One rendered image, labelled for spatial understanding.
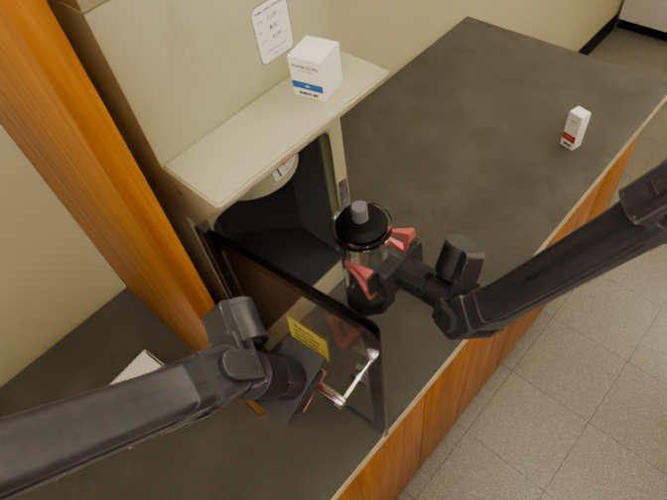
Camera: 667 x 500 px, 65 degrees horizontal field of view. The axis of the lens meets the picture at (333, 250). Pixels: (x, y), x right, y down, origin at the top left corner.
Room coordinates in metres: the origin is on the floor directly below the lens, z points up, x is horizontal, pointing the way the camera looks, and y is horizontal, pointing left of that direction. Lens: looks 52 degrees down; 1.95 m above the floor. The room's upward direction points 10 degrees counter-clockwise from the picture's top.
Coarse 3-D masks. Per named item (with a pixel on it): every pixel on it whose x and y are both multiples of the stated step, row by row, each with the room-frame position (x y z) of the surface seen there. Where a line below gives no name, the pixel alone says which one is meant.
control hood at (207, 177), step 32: (352, 64) 0.66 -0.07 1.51; (288, 96) 0.61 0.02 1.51; (352, 96) 0.59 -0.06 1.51; (224, 128) 0.57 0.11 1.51; (256, 128) 0.56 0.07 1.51; (288, 128) 0.55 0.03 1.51; (320, 128) 0.54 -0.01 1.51; (192, 160) 0.52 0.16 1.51; (224, 160) 0.51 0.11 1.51; (256, 160) 0.50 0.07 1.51; (192, 192) 0.47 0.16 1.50; (224, 192) 0.45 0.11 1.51
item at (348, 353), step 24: (216, 240) 0.49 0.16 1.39; (240, 264) 0.46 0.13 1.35; (264, 264) 0.43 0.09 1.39; (240, 288) 0.48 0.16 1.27; (264, 288) 0.43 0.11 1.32; (288, 288) 0.39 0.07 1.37; (264, 312) 0.45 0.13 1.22; (288, 312) 0.41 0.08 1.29; (312, 312) 0.37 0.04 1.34; (336, 312) 0.34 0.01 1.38; (336, 336) 0.34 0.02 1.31; (360, 336) 0.31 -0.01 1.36; (336, 360) 0.35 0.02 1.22; (360, 360) 0.32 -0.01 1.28; (336, 384) 0.36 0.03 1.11; (360, 408) 0.33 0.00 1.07; (384, 408) 0.29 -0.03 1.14; (384, 432) 0.29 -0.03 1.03
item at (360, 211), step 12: (360, 204) 0.59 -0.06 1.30; (372, 204) 0.61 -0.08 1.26; (348, 216) 0.59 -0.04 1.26; (360, 216) 0.57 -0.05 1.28; (372, 216) 0.58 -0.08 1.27; (384, 216) 0.58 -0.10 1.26; (336, 228) 0.58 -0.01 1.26; (348, 228) 0.56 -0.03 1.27; (360, 228) 0.56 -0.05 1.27; (372, 228) 0.55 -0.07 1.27; (384, 228) 0.56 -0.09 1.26; (348, 240) 0.55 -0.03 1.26; (360, 240) 0.54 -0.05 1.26; (372, 240) 0.54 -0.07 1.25
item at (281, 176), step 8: (296, 160) 0.69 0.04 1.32; (280, 168) 0.66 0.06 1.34; (288, 168) 0.66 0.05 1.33; (296, 168) 0.68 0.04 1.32; (272, 176) 0.64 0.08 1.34; (280, 176) 0.65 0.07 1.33; (288, 176) 0.66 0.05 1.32; (264, 184) 0.63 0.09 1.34; (272, 184) 0.64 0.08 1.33; (280, 184) 0.64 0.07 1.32; (248, 192) 0.63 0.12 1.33; (256, 192) 0.63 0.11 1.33; (264, 192) 0.63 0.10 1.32
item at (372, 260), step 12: (348, 204) 0.63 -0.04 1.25; (336, 216) 0.61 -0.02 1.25; (336, 240) 0.56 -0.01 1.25; (348, 252) 0.55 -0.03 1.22; (360, 252) 0.54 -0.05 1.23; (372, 252) 0.54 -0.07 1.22; (384, 252) 0.55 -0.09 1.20; (360, 264) 0.54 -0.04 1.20; (372, 264) 0.54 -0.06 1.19; (348, 276) 0.55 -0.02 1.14; (348, 288) 0.56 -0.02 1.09; (360, 288) 0.54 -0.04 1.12; (360, 300) 0.54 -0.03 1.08; (372, 300) 0.53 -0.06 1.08; (384, 300) 0.54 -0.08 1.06
